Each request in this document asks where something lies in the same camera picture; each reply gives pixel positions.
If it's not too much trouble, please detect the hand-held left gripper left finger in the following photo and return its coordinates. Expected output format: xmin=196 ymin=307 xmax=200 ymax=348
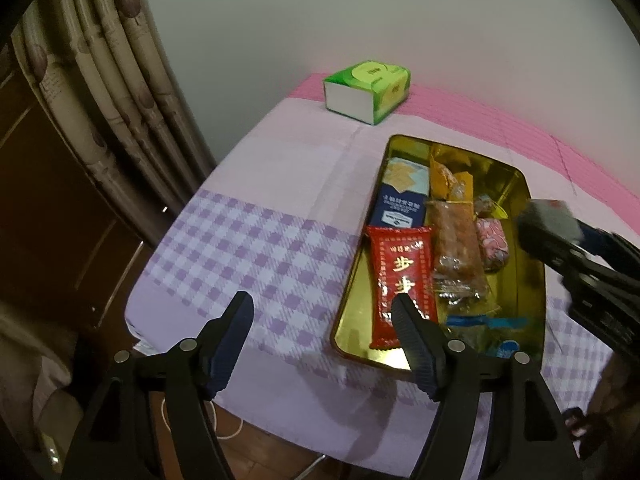
xmin=62 ymin=291 xmax=256 ymax=480

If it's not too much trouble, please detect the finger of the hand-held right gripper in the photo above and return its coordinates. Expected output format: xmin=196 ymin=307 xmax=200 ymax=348
xmin=516 ymin=214 xmax=601 ymax=288
xmin=575 ymin=220 xmax=640 ymax=273

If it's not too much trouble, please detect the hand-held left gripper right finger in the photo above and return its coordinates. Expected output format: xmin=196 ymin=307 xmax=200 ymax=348
xmin=391 ymin=292 xmax=583 ymax=480

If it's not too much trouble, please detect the red and gold tin box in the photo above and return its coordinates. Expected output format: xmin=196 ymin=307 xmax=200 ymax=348
xmin=331 ymin=134 xmax=548 ymax=372

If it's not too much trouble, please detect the pink snack packet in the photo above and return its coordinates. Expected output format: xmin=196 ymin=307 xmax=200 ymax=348
xmin=475 ymin=217 xmax=510 ymax=270

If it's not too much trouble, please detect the dark candy with blue ends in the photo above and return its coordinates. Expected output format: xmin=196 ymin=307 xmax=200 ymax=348
xmin=446 ymin=314 xmax=531 ymax=328

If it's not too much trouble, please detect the red snack packet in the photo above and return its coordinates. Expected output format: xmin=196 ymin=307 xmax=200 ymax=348
xmin=366 ymin=225 xmax=440 ymax=350

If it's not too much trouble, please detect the clear fried dough twist packet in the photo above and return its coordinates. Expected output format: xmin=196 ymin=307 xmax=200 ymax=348
xmin=429 ymin=199 xmax=492 ymax=306

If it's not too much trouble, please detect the orange snack packet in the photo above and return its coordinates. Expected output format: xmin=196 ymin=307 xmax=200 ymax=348
xmin=430 ymin=144 xmax=473 ymax=201
xmin=452 ymin=171 xmax=476 ymax=201

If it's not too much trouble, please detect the navy cracker packet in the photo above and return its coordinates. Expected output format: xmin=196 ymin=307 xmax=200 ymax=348
xmin=369 ymin=157 xmax=432 ymax=228

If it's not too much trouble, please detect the person's right hand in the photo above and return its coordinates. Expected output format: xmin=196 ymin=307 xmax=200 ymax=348
xmin=565 ymin=355 xmax=640 ymax=461

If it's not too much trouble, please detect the purple checked tablecloth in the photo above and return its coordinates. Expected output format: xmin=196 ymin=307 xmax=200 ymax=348
xmin=124 ymin=95 xmax=640 ymax=471

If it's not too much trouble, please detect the pink foam mat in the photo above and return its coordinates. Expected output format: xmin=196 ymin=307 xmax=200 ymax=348
xmin=292 ymin=72 xmax=640 ymax=196

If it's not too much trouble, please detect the beige cloth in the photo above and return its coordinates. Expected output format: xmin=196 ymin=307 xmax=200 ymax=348
xmin=0 ymin=300 xmax=83 ymax=461

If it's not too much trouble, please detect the green tissue pack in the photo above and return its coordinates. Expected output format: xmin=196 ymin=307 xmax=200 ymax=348
xmin=322 ymin=60 xmax=412 ymax=126

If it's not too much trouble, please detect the beige patterned curtain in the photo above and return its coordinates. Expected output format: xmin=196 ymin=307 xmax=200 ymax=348
xmin=10 ymin=0 xmax=218 ymax=221

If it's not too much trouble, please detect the white cable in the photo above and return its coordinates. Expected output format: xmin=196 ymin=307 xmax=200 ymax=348
xmin=162 ymin=395 xmax=243 ymax=441

